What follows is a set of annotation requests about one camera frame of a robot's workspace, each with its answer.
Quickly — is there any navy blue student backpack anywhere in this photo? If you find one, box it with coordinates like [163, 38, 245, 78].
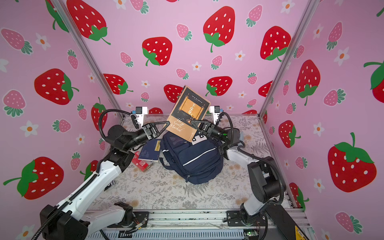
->
[159, 132, 224, 185]

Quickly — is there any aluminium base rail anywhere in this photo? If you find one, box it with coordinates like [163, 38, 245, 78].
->
[61, 208, 316, 240]

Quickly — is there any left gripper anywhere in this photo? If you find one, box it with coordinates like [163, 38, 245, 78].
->
[124, 123, 168, 155]

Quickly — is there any red card pack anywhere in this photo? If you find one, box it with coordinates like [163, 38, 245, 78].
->
[132, 151, 152, 172]

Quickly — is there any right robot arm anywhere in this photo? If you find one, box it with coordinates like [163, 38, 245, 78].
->
[190, 112, 286, 226]

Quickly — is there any dark blue notebook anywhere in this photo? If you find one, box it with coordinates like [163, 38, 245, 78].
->
[139, 139, 161, 162]

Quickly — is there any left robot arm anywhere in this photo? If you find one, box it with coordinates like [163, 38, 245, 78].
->
[32, 117, 170, 240]

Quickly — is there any brown book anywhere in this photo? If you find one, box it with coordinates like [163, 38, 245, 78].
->
[167, 86, 211, 142]

